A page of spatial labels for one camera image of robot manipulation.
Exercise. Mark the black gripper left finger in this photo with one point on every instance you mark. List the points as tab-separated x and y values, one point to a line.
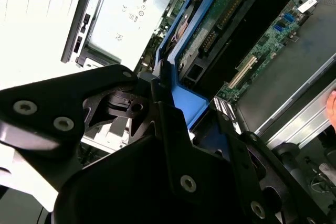
47	98

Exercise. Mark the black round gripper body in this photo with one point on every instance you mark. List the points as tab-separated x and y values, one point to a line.
126	187

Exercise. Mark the person hand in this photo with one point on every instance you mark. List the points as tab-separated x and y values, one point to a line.
332	111

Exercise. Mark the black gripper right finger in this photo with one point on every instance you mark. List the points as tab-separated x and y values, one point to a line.
242	166

